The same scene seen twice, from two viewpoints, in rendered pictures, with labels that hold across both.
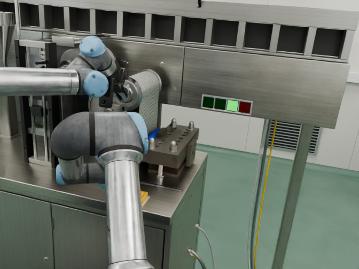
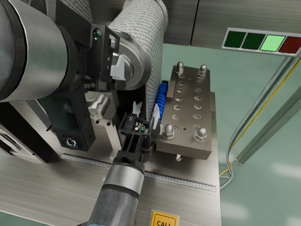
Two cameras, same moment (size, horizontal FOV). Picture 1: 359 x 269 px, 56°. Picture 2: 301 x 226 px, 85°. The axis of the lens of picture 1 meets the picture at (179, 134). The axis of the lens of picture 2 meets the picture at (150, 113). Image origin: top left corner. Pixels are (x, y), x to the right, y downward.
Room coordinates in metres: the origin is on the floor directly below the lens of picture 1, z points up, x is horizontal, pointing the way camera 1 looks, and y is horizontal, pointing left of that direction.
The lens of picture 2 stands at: (1.09, 0.18, 1.46)
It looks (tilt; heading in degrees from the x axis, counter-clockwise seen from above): 50 degrees down; 358
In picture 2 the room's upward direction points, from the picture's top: straight up
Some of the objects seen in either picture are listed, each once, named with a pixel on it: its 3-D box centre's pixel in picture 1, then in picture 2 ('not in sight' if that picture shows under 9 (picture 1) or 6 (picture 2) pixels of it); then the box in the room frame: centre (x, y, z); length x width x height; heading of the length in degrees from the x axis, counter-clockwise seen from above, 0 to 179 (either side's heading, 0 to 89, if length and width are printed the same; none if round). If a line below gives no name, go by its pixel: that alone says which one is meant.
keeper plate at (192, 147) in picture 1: (192, 152); (209, 110); (1.51, -0.07, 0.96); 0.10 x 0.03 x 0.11; 165
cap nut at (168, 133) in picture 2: (151, 142); (168, 130); (1.36, 0.12, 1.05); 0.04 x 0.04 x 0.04
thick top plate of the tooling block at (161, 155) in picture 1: (173, 143); (187, 103); (1.52, 0.03, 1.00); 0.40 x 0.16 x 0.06; 165
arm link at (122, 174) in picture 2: not in sight; (123, 179); (1.21, 0.23, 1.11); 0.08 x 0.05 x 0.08; 75
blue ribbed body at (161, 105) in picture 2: (151, 137); (160, 102); (1.50, 0.13, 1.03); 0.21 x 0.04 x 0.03; 165
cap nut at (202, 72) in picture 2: (191, 125); (203, 69); (1.66, -0.06, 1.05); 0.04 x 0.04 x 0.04
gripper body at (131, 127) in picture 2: not in sight; (135, 143); (1.29, 0.21, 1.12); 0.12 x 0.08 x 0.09; 165
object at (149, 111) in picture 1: (148, 119); (155, 82); (1.52, 0.15, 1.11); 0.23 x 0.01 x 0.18; 165
